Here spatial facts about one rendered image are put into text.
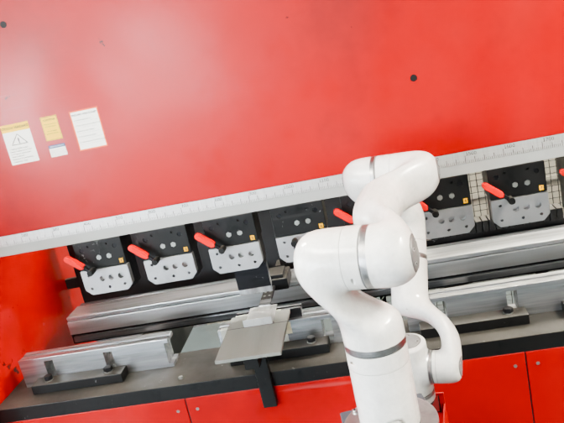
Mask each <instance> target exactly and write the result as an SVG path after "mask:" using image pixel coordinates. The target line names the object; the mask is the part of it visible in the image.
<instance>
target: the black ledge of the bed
mask: <svg viewBox="0 0 564 423"><path fill-rule="evenodd" d="M529 317H530V324H524V325H518V326H507V327H501V328H495V329H489V330H483V331H477V332H466V333H460V334H459V337H460V341H461V346H462V359H469V358H480V357H487V356H493V355H499V354H506V353H517V352H523V351H529V350H536V349H542V348H548V347H560V346H564V312H563V310H559V311H549V312H543V313H537V314H531V315H529ZM425 340H426V346H427V348H428V349H430V350H439V349H441V338H440V337H432V338H426V339H425ZM219 349H220V347H214V348H208V349H203V350H197V351H191V352H181V353H179V358H178V360H177V362H176V364H175V366H174V367H168V368H157V369H150V370H144V371H138V372H132V373H128V376H127V377H126V378H125V380H124V381H123V382H121V383H115V384H104V385H98V386H91V387H85V388H79V389H68V390H62V391H56V392H50V393H44V394H34V393H33V390H32V389H31V387H29V388H27V386H26V383H25V381H24V379H23V380H22V381H21V382H20V383H19V384H18V385H17V386H16V388H15V389H14V390H13V391H12V392H11V393H10V394H9V396H8V397H7V398H6V399H5V400H4V401H3V402H2V403H1V404H0V423H5V422H11V421H17V420H29V419H35V418H41V417H48V416H54V415H65V414H72V413H78V412H84V411H90V410H102V409H108V408H115V407H121V406H127V405H139V404H145V403H151V402H157V401H164V400H175V399H182V398H188V397H194V396H200V395H207V394H218V393H224V392H231V391H237V390H243V389H255V388H258V387H259V385H258V381H257V378H256V374H255V371H254V369H249V370H246V369H245V367H244V365H238V366H231V364H230V363H220V364H215V360H216V357H217V354H218V352H219ZM268 363H269V369H270V372H271V376H272V380H273V384H274V385H280V384H291V383H298V382H304V381H310V380H317V379H328V378H334V377H341V376H347V375H350V372H349V367H348V363H347V356H346V352H345V347H344V343H343V342H335V343H331V346H330V352H326V353H320V354H314V355H308V356H302V357H296V358H285V359H279V360H273V361H268ZM181 375H182V376H183V379H178V377H179V376H181Z"/></svg>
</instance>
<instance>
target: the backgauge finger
mask: <svg viewBox="0 0 564 423"><path fill-rule="evenodd" d="M269 273H270V277H271V281H272V287H273V290H272V291H267V292H262V293H263V294H262V298H261V301H260V303H259V306H269V305H271V302H272V299H273V296H274V291H275V290H283V289H289V287H290V280H291V272H290V266H287V267H285V266H279V267H273V268H269Z"/></svg>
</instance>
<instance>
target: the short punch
mask: <svg viewBox="0 0 564 423"><path fill-rule="evenodd" d="M234 274H235V278H236V281H237V285H238V290H239V291H240V295H251V294H257V293H262V292H267V291H272V290H273V287H272V281H271V277H270V273H269V267H268V263H267V260H265V261H264V264H260V266H259V267H258V268H255V269H245V270H240V271H235V272H234Z"/></svg>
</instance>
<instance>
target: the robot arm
mask: <svg viewBox="0 0 564 423"><path fill-rule="evenodd" d="M437 162H438V161H437V159H436V158H435V157H434V156H433V155H432V154H430V153H428V152H425V151H408V152H402V153H395V154H384V155H377V156H371V157H365V158H361V159H355V160H354V161H352V162H350V163H349V164H348V165H347V166H346V168H345V169H344V171H343V172H342V183H343V187H344V189H345V191H346V192H347V195H348V196H349V197H350V198H351V199H352V200H353V201H355V205H354V208H353V211H352V220H353V224H354V226H345V227H329V228H322V229H318V230H315V231H311V232H308V233H307V234H306V235H304V236H303V237H302V238H301V239H300V241H299V242H298V243H297V245H296V247H295V252H294V257H293V260H294V271H295V275H296V277H297V279H298V281H299V282H300V285H301V286H302V287H303V289H304V290H305V291H306V292H307V294H308V295H309V296H310V297H311V298H312V299H314V300H315V301H316V302H317V303H318V304H319V305H320V306H322V307H323V308H324V309H325V310H326V311H327V312H329V313H330V314H331V315H332V316H333V317H334V318H335V320H336V321H337V323H338V325H339V327H340V330H341V334H342V340H343V343H344V347H345V352H346V356H347V363H348V367H349V372H350V375H351V380H352V387H353V392H354V396H355V400H356V404H357V408H355V409H352V412H351V413H350V414H349V415H348V417H347V418H346V420H345V422H344V423H440V422H439V415H438V413H437V411H436V409H435V408H434V406H433V403H434V401H435V397H436V391H435V387H434V384H453V383H456V382H458V381H459V380H460V379H461V378H462V371H463V369H462V346H461V341H460V337H459V334H458V332H457V329H456V328H455V326H454V325H453V324H452V322H451V321H450V320H449V318H448V317H447V316H446V315H445V314H443V313H442V312H441V311H440V310H439V309H437V308H436V307H435V306H434V305H433V304H432V303H431V301H430V299H429V296H428V274H427V251H426V220H425V215H424V212H423V209H422V207H421V204H420V202H422V201H423V200H425V199H426V198H428V197H429V196H430V195H431V194H432V193H433V192H434V191H435V190H436V188H437V187H438V184H439V181H440V167H439V164H438V163H437ZM383 288H391V300H392V305H390V304H388V303H386V302H384V301H381V300H378V299H376V298H374V297H372V296H371V295H368V294H366V293H364V292H362V291H361V290H370V289H383ZM402 316H407V317H411V318H415V319H418V320H422V321H425V322H427V323H429V324H431V325H432V326H433V327H434V328H435V329H436V330H437V332H438V333H439V335H440V338H441V349H439V350H430V349H428V348H427V346H426V340H425V338H424V337H423V336H421V335H419V334H415V333H405V326H404V323H403V319H402ZM419 393H421V394H422V395H423V397H424V398H425V400H423V399H420V398H417V395H416V394H419Z"/></svg>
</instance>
